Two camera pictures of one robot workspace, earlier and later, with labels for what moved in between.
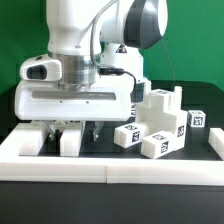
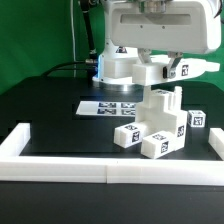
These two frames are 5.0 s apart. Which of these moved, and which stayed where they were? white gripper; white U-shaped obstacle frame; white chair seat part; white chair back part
Moved: white chair back part; white gripper
Stayed: white U-shaped obstacle frame; white chair seat part
